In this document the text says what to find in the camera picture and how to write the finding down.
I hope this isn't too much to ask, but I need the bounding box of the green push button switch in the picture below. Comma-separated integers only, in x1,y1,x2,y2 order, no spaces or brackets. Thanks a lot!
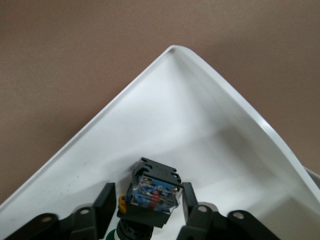
116,156,185,240

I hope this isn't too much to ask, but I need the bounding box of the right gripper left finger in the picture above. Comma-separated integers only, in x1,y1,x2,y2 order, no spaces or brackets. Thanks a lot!
0,182,118,240

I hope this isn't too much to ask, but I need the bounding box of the white plastic tray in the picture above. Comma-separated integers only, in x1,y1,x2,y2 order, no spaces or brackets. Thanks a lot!
0,44,320,240

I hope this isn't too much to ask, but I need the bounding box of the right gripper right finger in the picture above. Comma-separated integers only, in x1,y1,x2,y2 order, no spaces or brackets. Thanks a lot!
176,181,286,240

